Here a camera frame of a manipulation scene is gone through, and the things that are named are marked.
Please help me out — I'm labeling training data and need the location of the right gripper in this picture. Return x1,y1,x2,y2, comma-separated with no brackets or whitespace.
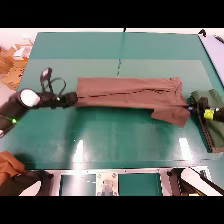
188,98,206,117

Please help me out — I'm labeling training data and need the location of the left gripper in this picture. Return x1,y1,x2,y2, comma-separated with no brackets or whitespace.
61,92,80,107

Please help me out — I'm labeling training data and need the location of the brown garment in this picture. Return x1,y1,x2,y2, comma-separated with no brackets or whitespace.
74,76,192,129

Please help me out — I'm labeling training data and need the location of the green garment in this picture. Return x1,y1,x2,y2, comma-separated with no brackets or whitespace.
188,88,224,154

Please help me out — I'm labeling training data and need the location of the brown cardboard box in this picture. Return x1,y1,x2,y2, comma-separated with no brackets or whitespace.
0,46,30,92

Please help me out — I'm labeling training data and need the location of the orange garment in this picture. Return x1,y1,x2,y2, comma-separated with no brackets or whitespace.
0,150,27,186

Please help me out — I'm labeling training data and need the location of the black cable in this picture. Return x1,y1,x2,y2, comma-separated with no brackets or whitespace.
49,76,67,98

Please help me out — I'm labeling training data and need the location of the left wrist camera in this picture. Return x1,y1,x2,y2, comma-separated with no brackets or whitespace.
39,67,54,93

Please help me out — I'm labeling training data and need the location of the silver frame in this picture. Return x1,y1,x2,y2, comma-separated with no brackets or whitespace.
43,166,212,197

